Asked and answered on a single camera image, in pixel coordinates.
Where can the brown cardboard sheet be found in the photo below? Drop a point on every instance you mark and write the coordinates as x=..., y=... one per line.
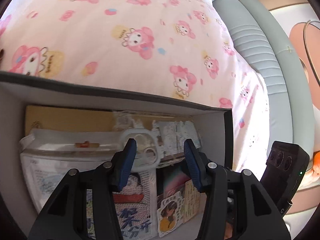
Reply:
x=82, y=120

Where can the black Smart Deal box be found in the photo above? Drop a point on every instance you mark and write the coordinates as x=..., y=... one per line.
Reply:
x=171, y=179

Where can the black storage box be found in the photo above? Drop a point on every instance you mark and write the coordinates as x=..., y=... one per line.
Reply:
x=19, y=91

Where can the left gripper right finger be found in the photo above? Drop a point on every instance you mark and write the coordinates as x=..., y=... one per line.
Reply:
x=211, y=179

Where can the pink cartoon print bedspread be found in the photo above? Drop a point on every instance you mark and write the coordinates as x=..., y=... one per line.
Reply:
x=176, y=48

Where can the orange babi sticker card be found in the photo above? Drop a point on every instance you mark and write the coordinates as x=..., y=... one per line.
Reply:
x=191, y=201

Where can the cartoon girl sticker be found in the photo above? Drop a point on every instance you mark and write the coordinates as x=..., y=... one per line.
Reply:
x=170, y=214

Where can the grey padded headboard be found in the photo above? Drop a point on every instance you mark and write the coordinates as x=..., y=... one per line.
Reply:
x=261, y=41

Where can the white phone case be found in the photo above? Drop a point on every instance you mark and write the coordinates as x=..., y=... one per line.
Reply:
x=148, y=154

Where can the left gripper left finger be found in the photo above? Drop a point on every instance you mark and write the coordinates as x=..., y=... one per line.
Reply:
x=106, y=179

